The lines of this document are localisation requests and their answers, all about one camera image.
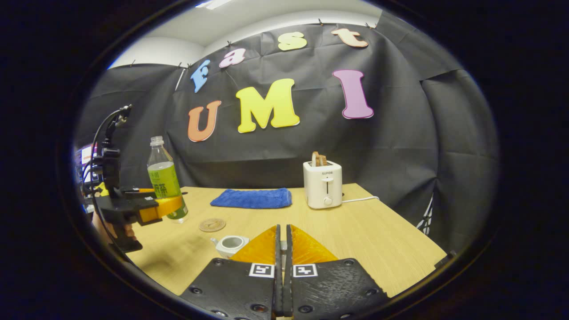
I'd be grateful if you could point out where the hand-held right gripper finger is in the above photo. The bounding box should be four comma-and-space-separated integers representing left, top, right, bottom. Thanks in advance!
179, 224, 282, 320
284, 224, 392, 320

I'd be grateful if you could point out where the green label water bottle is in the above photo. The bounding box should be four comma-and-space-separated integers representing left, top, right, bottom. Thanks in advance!
147, 136, 188, 223

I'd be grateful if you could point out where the white ceramic teacup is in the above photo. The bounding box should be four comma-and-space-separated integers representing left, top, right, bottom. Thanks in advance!
210, 235, 250, 259

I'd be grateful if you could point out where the round wooden coaster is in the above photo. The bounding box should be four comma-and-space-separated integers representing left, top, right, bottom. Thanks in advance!
199, 218, 227, 232

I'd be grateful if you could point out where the computer monitor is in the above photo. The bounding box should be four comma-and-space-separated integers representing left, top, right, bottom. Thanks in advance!
75, 143, 99, 184

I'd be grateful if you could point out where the blue folded towel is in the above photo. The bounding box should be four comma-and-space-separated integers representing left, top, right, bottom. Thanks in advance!
210, 188, 293, 209

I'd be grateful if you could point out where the white toaster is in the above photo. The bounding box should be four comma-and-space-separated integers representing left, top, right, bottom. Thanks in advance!
303, 160, 343, 210

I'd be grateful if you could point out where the black backdrop cloth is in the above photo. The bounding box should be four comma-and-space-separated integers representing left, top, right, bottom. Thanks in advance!
76, 20, 498, 254

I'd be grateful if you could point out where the ceiling light panel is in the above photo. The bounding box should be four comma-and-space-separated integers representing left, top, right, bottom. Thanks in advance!
196, 0, 234, 10

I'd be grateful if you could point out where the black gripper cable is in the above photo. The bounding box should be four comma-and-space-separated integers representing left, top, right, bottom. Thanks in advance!
88, 107, 123, 214

